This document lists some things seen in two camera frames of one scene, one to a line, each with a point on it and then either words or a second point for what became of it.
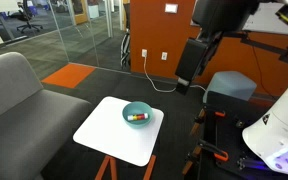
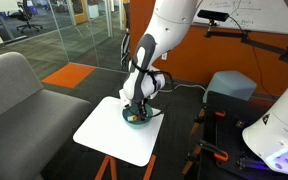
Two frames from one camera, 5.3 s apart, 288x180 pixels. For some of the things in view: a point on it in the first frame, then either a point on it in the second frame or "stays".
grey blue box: [232, 83] stays
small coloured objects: [135, 117] stays
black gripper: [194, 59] to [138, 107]
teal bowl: [135, 108] stays
